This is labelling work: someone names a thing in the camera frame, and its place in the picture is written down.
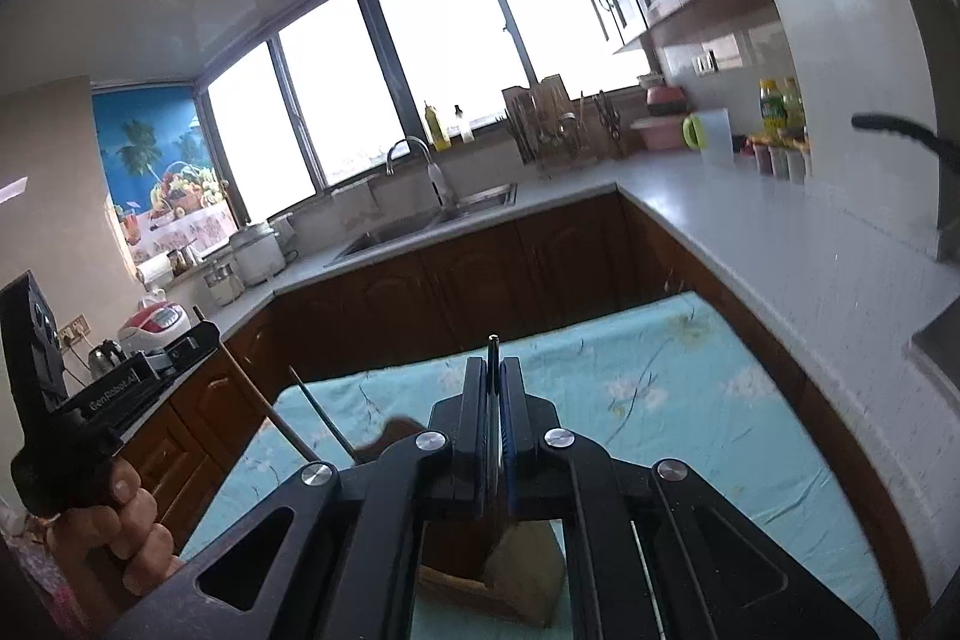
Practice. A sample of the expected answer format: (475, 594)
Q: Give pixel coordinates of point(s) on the wooden utensil holder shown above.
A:
(525, 572)

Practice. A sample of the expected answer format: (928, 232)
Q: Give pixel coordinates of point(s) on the clear bottle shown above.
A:
(463, 126)

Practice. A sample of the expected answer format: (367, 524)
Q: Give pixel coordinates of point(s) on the dark thin chopstick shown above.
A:
(322, 415)

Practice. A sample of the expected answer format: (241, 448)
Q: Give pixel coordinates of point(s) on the pink bowl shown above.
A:
(660, 134)

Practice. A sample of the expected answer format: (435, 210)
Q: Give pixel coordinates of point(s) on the wooden cutting board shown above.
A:
(525, 108)

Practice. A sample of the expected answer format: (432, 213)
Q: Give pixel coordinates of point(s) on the fruit and palm wall poster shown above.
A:
(150, 160)

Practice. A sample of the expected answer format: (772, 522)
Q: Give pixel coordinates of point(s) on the row of spice jars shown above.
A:
(780, 160)

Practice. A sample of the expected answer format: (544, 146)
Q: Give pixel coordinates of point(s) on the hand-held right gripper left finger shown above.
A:
(477, 392)

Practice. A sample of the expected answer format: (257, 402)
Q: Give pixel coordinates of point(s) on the gas stove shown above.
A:
(937, 340)

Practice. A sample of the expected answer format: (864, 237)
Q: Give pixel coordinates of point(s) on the large kitchen window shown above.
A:
(450, 48)

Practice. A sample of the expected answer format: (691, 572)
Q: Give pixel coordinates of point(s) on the chrome faucet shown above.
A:
(433, 175)

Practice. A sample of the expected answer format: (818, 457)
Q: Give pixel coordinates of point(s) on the person's left hand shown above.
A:
(127, 535)

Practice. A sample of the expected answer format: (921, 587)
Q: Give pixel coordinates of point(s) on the glass jars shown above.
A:
(223, 284)

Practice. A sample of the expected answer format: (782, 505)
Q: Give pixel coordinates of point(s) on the paper towel roll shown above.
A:
(155, 269)

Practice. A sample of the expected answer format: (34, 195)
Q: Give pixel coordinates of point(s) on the steel electric kettle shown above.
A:
(105, 359)

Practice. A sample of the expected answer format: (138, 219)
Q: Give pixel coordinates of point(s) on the blue floral tablecloth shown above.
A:
(675, 385)

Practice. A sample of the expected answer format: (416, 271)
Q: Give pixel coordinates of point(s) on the brown wooden chopstick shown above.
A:
(255, 396)

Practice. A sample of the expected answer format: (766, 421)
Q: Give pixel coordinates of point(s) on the pink and white rice cooker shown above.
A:
(154, 325)

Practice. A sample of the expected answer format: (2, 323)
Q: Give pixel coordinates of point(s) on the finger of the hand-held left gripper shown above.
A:
(196, 340)

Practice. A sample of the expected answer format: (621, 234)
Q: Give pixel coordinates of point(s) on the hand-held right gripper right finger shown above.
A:
(511, 392)

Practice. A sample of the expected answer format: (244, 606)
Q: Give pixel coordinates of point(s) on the kitchen utensil rack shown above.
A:
(600, 123)

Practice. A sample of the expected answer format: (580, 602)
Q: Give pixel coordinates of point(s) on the wall socket strip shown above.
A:
(75, 329)

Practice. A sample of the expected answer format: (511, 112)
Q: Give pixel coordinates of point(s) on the steel sink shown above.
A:
(420, 224)

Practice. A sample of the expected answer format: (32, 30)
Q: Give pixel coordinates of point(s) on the white slow cooker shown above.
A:
(259, 254)

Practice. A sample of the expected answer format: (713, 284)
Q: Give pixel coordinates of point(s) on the pink lidded container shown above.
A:
(666, 102)

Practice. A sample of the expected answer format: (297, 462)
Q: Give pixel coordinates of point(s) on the pink patterned clothing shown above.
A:
(34, 580)

